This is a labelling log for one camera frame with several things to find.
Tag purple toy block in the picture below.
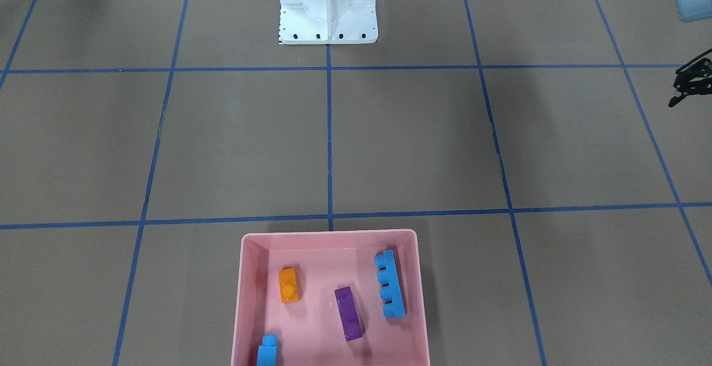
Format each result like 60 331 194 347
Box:
334 286 365 342

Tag white camera stand base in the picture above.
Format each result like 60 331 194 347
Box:
278 0 379 45

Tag orange toy block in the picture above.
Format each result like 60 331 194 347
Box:
278 267 300 304

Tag small blue toy block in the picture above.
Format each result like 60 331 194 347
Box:
256 334 278 366

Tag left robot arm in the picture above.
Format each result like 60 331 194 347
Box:
668 0 711 108

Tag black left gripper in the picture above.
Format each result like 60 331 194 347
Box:
667 57 711 108

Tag pink plastic box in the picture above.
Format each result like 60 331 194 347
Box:
230 229 431 365

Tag long blue toy block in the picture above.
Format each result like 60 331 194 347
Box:
374 249 406 319

